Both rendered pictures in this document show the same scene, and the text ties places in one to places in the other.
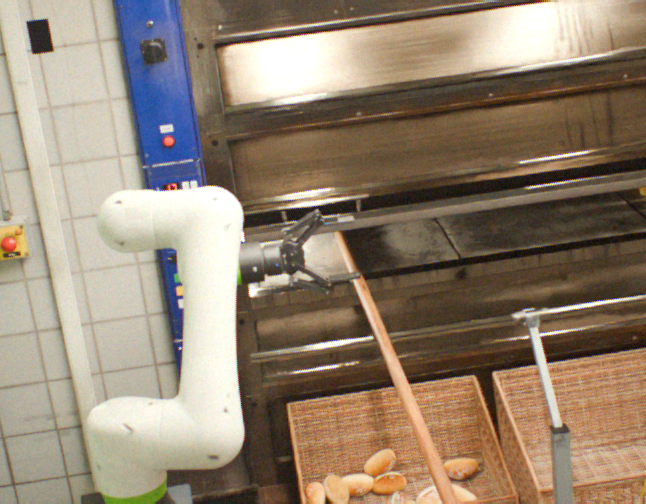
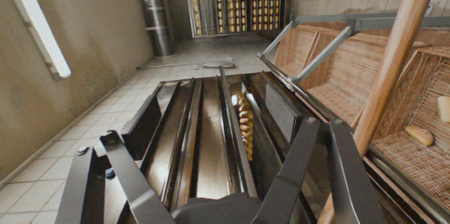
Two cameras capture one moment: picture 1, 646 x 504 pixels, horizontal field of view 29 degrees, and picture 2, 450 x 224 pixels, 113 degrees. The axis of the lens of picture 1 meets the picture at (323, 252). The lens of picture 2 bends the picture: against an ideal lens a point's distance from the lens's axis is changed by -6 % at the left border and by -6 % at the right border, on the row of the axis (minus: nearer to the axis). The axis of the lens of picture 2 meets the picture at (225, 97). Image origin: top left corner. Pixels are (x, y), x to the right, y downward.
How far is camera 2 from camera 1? 2.79 m
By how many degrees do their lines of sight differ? 60
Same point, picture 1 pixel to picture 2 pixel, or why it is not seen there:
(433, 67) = (162, 180)
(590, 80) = (193, 123)
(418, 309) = (325, 185)
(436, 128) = (202, 180)
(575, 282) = not seen: hidden behind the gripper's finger
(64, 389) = not seen: outside the picture
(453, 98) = (186, 171)
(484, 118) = (202, 157)
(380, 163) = not seen: hidden behind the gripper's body
